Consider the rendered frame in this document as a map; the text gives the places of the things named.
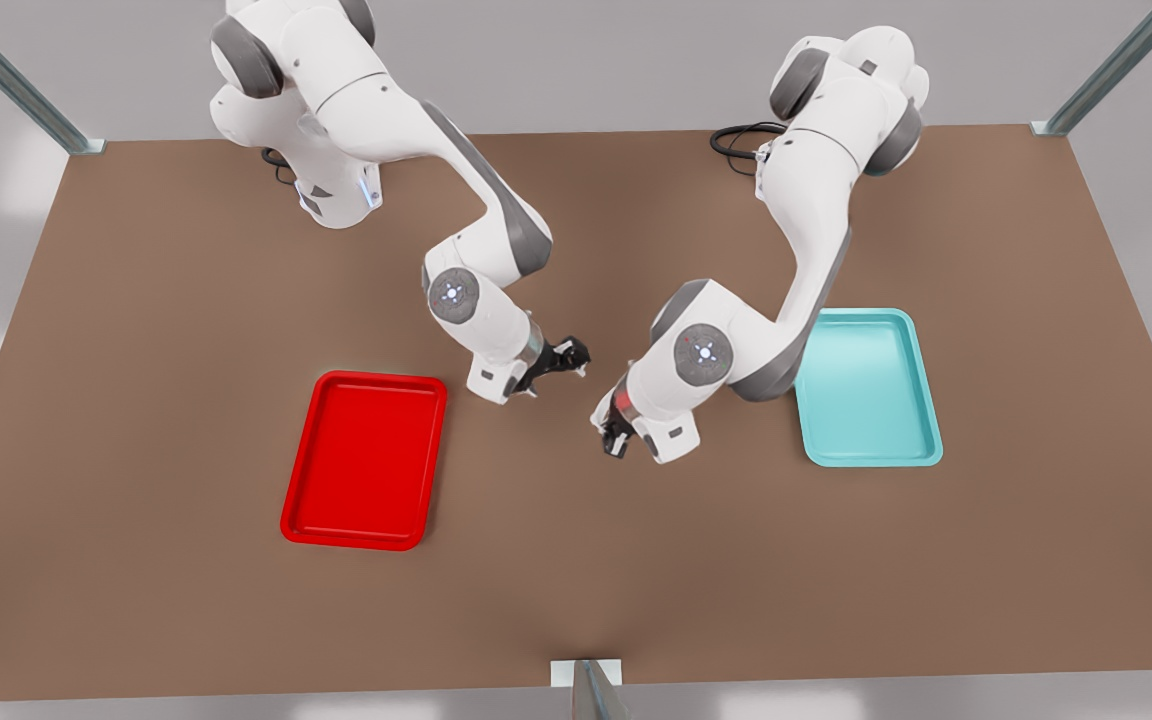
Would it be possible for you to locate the silver frame post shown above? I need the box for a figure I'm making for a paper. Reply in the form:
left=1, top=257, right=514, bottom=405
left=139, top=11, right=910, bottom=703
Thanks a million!
left=549, top=658, right=628, bottom=720
left=0, top=0, right=106, bottom=156
left=1030, top=0, right=1152, bottom=138

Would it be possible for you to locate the red plastic tray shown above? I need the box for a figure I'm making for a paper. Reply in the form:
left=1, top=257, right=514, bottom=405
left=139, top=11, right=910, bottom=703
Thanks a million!
left=280, top=370, right=449, bottom=552

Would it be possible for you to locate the teal plastic tray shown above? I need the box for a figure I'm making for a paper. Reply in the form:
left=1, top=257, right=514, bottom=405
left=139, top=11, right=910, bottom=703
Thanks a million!
left=794, top=308, right=944, bottom=469

